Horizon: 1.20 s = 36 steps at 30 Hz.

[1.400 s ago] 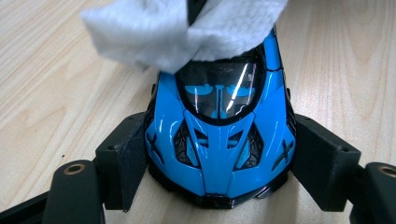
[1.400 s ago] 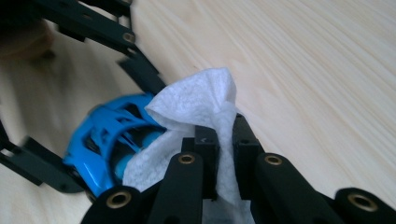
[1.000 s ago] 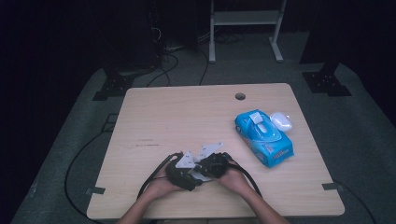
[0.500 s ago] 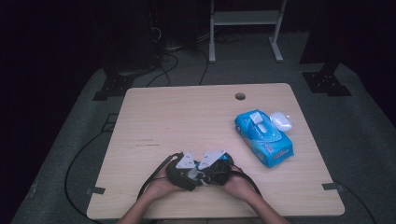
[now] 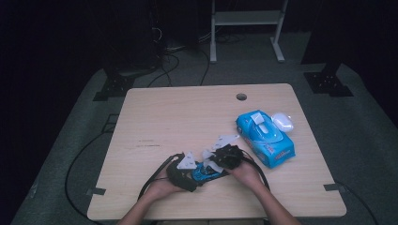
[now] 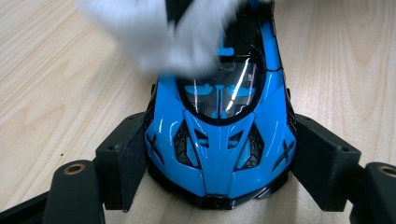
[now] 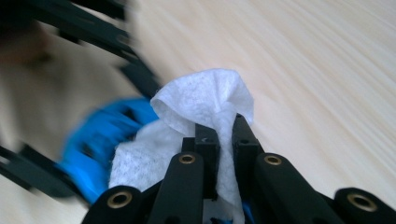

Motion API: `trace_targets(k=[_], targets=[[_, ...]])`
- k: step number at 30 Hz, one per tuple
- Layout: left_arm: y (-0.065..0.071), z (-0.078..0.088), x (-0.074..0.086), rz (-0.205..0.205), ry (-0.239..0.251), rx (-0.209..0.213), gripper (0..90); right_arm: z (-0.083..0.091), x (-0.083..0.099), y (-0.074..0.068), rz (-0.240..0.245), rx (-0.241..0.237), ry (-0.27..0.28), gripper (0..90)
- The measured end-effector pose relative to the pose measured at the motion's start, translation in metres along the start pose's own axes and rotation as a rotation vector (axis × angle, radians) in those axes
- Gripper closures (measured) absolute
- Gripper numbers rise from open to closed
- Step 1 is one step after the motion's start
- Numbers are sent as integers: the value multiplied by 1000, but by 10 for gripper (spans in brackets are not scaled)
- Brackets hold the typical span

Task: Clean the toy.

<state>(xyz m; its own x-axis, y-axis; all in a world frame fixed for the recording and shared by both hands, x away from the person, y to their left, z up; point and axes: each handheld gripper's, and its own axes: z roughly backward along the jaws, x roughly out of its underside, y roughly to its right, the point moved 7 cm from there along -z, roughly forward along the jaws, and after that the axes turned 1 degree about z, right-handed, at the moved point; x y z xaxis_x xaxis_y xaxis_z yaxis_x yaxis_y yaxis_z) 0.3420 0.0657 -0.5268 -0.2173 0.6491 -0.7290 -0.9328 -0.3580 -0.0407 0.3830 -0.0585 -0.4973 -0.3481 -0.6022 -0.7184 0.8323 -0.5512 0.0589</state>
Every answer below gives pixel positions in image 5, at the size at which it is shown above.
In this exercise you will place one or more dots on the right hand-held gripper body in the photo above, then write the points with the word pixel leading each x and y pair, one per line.
pixel 228 156

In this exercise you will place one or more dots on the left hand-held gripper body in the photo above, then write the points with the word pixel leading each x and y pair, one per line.
pixel 180 176

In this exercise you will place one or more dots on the white wet wipe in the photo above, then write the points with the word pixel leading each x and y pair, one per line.
pixel 214 167

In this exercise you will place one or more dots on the blue toy car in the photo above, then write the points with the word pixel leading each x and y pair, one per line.
pixel 206 175

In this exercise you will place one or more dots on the blue wet wipes pack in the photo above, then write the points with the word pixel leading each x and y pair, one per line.
pixel 266 140

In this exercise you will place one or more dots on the person's left hand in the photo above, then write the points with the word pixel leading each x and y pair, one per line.
pixel 164 189

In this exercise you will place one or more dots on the person's right hand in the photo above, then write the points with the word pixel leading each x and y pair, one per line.
pixel 248 176

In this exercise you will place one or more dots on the white plastic pack lid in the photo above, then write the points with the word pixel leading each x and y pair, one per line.
pixel 283 122

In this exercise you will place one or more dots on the black tape strip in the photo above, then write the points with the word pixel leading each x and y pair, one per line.
pixel 334 187
pixel 95 191

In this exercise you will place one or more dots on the black stand base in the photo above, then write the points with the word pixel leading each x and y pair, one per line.
pixel 328 82
pixel 114 87

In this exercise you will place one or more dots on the white power strip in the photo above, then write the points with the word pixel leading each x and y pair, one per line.
pixel 176 48

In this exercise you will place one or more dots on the white metal stand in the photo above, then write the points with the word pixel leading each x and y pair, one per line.
pixel 247 18

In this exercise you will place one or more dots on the black floor frame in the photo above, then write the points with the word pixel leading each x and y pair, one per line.
pixel 105 126

